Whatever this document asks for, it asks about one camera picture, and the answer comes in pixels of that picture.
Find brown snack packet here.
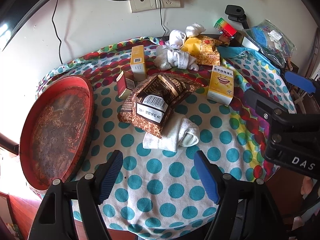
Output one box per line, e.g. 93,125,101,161
118,72,203,138

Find yellow smiley medicine box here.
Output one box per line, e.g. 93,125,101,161
206,66,234,106

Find small dark red box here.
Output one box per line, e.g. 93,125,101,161
116,70,136,100

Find yellow noodle snack packet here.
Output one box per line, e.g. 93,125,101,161
181,35,222,66

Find tall yellow medicine box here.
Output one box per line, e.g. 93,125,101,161
130,45,147,81

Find white sock bundle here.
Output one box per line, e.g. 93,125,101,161
154,45,199,71

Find clear bag with blue items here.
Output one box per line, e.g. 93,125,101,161
244,20,296,68

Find round red rusty tray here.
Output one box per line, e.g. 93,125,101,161
20,75,95,194

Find polka dot tablecloth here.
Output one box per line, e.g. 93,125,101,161
37,37,296,239

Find blue cloth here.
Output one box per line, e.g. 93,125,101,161
217,46,267,61

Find brown bead figurine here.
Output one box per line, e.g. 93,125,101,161
219,31,232,47

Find green red gradient box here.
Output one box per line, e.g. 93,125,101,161
214,18,237,38

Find black clamp mount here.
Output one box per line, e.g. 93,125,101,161
225,5,249,29

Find black power cable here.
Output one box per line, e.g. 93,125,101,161
51,0,167,65

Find white wall socket plate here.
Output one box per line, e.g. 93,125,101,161
129,0,181,13

